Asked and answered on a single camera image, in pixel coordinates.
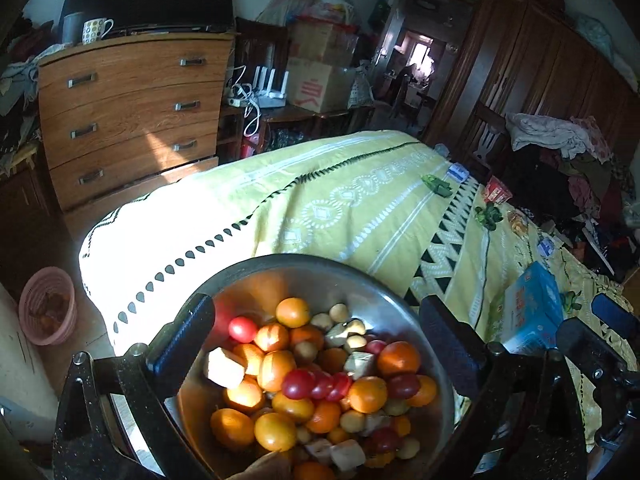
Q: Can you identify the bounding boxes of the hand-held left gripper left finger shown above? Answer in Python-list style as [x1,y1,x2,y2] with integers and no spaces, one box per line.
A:
[52,292,217,480]

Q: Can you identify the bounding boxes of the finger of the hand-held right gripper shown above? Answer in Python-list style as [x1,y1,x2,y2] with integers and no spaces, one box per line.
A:
[591,293,640,333]
[556,317,628,386]

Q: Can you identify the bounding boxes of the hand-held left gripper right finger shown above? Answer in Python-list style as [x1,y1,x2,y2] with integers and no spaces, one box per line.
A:
[419,295,588,480]

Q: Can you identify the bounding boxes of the heap of brown longans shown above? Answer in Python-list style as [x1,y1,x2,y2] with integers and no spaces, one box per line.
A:
[292,302,421,461]

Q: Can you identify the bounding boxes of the heap of red cherry tomatoes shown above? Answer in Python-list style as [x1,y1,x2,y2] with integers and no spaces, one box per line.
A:
[227,315,421,456]

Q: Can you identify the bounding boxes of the pile of oranges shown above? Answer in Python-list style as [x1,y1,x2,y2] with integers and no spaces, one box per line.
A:
[210,297,438,480]

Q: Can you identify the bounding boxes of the large metal bowl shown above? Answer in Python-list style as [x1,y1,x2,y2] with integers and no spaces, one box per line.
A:
[172,254,458,480]

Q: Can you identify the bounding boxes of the green white carton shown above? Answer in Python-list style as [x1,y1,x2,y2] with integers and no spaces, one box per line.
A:
[487,295,506,341]

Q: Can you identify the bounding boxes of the blue cardboard box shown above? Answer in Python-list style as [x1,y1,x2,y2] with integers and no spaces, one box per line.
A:
[501,261,566,356]

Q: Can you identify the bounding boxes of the pile of mixed clothes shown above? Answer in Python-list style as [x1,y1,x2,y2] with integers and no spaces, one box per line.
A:
[505,112,640,281]

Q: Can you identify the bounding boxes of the orange snack packet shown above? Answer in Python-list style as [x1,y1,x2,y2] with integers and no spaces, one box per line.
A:
[506,210,531,237]

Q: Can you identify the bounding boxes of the brown fruit scraps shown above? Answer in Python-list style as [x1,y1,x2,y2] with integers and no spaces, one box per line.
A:
[30,287,68,333]

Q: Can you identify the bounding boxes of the pink plastic basket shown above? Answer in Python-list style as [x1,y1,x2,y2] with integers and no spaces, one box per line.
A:
[18,266,77,347]

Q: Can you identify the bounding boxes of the red snack packet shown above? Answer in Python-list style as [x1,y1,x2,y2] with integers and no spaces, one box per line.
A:
[482,176,515,204]

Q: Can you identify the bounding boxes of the white box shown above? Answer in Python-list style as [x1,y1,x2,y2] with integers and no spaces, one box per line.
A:
[0,285,61,426]

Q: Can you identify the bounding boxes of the yellow patterned bedsheet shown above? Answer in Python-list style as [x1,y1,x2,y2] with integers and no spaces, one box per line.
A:
[77,130,640,480]

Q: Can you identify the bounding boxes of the white garment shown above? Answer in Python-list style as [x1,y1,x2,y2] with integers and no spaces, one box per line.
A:
[507,112,591,158]

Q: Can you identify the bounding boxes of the wooden chair with pale splat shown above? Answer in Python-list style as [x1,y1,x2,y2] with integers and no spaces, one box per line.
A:
[465,100,513,171]

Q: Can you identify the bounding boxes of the dark wooden cabinet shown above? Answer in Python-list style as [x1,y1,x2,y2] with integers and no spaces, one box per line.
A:
[0,160,71,281]

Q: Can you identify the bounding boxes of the wooden chest of drawers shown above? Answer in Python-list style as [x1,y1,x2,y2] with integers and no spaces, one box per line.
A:
[37,32,236,241]

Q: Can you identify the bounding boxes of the dark wooden side table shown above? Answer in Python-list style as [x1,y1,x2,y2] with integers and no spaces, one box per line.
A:
[220,105,376,156]

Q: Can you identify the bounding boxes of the white router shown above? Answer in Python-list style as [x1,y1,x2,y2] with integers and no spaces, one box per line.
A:
[254,65,290,108]

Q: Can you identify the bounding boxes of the white patterned plastic bag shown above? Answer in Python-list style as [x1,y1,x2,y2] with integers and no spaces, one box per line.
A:
[347,67,375,109]

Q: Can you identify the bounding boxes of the brown wooden wardrobe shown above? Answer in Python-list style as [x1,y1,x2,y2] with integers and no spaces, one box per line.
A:
[422,0,640,161]

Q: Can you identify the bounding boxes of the pale green bundle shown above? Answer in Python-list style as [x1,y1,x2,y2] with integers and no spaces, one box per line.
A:
[575,15,616,61]

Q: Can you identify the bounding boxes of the cardboard box with red print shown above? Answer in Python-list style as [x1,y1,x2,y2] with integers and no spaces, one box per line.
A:
[286,56,358,113]

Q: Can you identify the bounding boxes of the heap of cloths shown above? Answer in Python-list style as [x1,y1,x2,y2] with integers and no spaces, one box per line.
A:
[0,15,56,176]

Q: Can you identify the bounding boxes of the dark wooden chair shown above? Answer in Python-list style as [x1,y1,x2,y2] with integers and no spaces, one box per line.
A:
[235,17,291,91]

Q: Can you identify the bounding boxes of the polka dot mug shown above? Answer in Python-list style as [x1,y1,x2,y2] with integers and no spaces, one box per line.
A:
[82,18,115,45]

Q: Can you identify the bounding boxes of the plain cardboard box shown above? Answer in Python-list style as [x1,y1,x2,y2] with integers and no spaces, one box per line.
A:
[290,20,358,66]

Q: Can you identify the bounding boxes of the grey metal cup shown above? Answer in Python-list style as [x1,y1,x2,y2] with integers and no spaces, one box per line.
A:
[61,12,86,45]

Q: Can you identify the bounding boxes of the heap of plastic bags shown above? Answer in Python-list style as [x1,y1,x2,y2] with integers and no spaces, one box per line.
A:
[257,0,358,26]

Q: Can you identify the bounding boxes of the white power strip with cables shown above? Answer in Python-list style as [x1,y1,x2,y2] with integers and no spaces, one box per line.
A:
[227,67,261,136]

